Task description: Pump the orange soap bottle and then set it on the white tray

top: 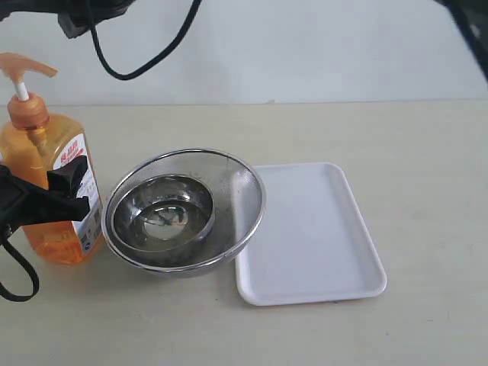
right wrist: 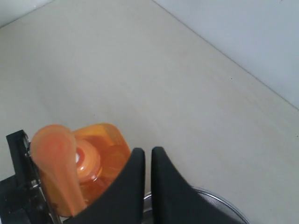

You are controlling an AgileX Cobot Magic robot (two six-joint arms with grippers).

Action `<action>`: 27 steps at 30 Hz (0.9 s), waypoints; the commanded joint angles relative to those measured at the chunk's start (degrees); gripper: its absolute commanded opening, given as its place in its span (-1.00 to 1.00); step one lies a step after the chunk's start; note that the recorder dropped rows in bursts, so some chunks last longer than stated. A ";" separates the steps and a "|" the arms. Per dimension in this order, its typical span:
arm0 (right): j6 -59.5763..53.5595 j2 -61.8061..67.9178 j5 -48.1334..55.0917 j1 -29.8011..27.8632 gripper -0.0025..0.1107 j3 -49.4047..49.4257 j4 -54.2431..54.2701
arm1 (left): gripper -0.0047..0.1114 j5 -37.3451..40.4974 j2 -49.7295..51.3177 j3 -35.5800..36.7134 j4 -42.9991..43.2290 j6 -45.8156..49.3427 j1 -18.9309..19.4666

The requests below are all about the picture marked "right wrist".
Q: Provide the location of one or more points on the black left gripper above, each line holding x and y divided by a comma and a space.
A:
22, 200

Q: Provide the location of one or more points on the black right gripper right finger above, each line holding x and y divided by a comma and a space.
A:
174, 201

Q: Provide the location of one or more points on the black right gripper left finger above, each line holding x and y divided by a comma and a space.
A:
122, 202

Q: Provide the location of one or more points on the orange pump soap bottle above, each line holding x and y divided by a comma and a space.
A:
77, 167

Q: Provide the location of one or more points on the steel mesh colander bowl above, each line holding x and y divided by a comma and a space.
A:
218, 202

